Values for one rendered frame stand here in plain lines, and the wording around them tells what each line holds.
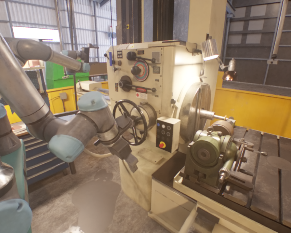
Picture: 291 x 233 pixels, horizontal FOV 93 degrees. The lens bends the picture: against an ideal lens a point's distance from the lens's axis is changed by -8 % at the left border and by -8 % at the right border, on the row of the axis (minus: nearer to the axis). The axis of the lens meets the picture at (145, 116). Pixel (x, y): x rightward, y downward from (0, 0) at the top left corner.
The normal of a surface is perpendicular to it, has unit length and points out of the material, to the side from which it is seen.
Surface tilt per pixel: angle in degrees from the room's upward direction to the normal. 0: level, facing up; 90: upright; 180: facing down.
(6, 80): 99
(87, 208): 0
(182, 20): 90
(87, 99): 25
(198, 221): 0
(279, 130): 90
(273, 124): 90
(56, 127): 30
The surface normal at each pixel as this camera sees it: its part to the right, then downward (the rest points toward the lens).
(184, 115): -0.64, 0.11
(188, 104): -0.57, -0.20
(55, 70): 0.76, 0.14
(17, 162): 0.00, -0.93
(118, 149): -0.19, -0.72
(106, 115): 0.89, 0.16
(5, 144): 0.81, -0.10
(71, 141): 0.63, -0.22
